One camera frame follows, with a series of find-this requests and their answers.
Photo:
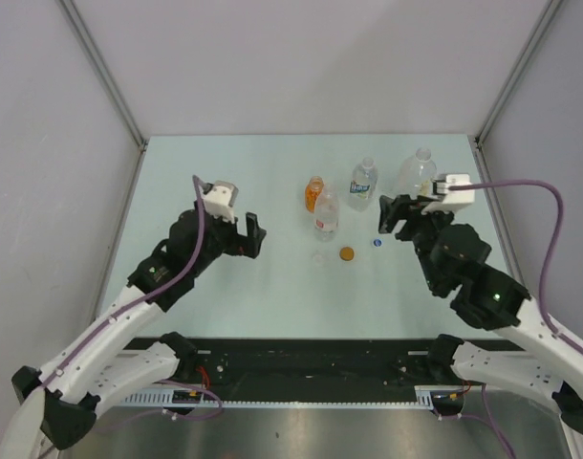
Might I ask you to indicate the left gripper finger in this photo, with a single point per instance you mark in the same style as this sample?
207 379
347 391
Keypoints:
253 242
252 225

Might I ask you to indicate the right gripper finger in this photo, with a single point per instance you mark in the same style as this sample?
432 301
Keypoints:
387 214
404 204

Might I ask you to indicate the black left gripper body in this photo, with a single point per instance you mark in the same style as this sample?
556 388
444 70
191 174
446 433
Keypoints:
225 238

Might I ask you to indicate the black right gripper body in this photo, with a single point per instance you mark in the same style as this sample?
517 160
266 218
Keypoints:
420 227

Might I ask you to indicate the large clear bottle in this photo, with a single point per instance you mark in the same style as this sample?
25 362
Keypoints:
416 174

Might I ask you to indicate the clear bottle blue cap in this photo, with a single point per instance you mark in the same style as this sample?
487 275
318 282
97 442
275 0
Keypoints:
363 183

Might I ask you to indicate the orange bottle cap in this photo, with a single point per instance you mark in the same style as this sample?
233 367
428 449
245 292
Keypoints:
347 254

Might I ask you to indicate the small clear bottle white cap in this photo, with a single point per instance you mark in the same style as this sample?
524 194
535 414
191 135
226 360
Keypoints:
326 214

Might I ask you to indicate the white ribbed bottle cap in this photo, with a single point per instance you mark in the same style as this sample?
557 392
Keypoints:
319 258

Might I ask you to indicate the orange juice bottle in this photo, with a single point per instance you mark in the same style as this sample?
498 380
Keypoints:
312 191

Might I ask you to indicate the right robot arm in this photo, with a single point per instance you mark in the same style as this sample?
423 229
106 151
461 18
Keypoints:
453 261

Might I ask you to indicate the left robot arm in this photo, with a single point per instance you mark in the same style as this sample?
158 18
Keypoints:
62 400

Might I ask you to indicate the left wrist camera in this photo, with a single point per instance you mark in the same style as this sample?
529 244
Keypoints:
218 199

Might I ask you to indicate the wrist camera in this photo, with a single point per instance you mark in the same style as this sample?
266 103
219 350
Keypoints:
218 199
442 195

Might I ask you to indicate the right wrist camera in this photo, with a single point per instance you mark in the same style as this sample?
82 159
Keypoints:
442 195

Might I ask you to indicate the right aluminium frame post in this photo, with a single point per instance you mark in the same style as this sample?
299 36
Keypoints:
520 66

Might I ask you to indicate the aluminium frame post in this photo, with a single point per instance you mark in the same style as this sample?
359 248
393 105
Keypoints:
95 58
520 66

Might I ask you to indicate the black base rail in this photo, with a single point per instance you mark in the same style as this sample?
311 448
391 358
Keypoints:
316 371

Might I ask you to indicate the left aluminium frame post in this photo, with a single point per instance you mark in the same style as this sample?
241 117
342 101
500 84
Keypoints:
95 58

